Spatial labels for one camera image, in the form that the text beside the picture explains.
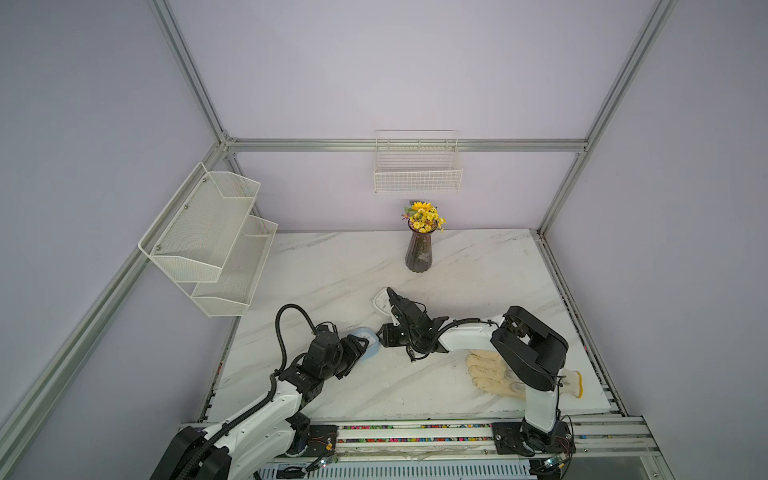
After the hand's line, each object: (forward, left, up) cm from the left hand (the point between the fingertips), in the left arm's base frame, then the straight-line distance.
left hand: (366, 349), depth 85 cm
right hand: (+5, -4, -4) cm, 8 cm away
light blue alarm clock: (+3, -2, 0) cm, 4 cm away
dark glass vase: (+32, -17, +6) cm, 37 cm away
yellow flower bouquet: (+34, -17, +20) cm, 43 cm away
